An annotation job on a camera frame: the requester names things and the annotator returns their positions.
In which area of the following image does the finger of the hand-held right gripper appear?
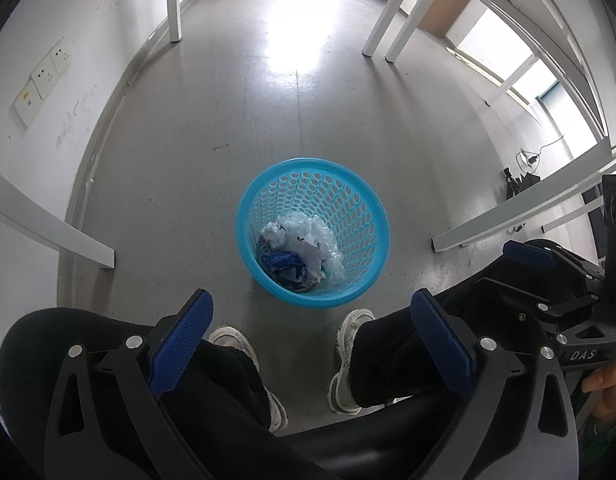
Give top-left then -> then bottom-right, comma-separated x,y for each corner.
480,275 -> 601,333
502,240 -> 608,291

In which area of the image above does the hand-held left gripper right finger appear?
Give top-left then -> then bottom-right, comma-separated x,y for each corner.
410,289 -> 581,480

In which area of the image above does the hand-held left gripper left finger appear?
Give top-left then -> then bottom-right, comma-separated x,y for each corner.
44,289 -> 223,480

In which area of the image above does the blue wrapper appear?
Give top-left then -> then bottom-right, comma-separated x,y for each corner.
262,251 -> 309,288

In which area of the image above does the blue plastic basket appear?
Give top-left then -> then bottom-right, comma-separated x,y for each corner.
236,157 -> 391,309

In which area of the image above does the clear plastic bag yellow print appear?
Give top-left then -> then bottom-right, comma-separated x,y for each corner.
283,212 -> 346,281

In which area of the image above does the person's right hand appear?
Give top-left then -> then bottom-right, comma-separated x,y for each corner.
582,364 -> 616,427

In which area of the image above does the white side table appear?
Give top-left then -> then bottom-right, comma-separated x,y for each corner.
385,0 -> 616,253

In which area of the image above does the person's left leg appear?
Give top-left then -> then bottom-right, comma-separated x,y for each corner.
0,307 -> 289,480

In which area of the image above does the white left shoe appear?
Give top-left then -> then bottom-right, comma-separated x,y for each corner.
208,326 -> 289,433

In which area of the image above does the white shoe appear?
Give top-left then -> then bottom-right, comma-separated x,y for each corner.
328,308 -> 376,415
208,326 -> 289,433

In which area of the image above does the small black floor object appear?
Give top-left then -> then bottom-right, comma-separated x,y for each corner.
502,167 -> 541,198

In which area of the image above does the white right shoe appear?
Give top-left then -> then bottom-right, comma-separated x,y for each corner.
328,308 -> 376,415

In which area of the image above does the light wooden glass-door cabinet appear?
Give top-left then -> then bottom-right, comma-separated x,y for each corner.
417,0 -> 473,38

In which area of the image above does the power strip with cable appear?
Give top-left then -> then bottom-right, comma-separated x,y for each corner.
518,132 -> 566,166

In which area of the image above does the white wall socket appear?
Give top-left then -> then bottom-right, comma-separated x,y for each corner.
12,80 -> 44,128
49,36 -> 74,75
30,57 -> 61,98

